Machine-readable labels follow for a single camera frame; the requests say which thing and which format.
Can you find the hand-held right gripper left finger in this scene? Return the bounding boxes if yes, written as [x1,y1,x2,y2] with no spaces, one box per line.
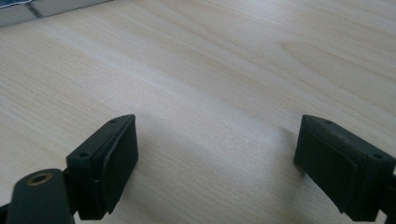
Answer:
[64,113,140,221]

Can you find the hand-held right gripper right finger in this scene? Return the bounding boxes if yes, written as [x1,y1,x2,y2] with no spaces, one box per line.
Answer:
[293,114,396,222]

